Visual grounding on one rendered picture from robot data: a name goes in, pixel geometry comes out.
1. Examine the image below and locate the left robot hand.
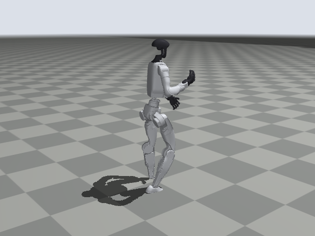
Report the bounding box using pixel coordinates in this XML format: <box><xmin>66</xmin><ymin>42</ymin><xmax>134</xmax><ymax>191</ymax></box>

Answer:
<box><xmin>167</xmin><ymin>96</ymin><xmax>180</xmax><ymax>110</ymax></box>

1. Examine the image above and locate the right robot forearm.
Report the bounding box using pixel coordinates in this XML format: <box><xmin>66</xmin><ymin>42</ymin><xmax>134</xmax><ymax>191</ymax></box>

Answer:
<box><xmin>169</xmin><ymin>82</ymin><xmax>188</xmax><ymax>95</ymax></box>

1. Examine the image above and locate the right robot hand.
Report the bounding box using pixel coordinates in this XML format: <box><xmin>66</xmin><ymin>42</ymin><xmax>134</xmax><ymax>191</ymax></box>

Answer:
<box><xmin>182</xmin><ymin>70</ymin><xmax>195</xmax><ymax>86</ymax></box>

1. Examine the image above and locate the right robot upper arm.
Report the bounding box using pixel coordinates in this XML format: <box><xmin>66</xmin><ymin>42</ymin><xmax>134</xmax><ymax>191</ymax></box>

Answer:
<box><xmin>157</xmin><ymin>65</ymin><xmax>173</xmax><ymax>97</ymax></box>

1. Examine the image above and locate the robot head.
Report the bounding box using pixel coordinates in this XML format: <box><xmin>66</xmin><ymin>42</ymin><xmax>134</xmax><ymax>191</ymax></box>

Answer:
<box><xmin>151</xmin><ymin>39</ymin><xmax>169</xmax><ymax>63</ymax></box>

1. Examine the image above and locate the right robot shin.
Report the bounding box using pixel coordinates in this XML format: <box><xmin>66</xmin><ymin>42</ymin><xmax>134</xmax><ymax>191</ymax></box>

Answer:
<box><xmin>152</xmin><ymin>149</ymin><xmax>175</xmax><ymax>188</ymax></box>

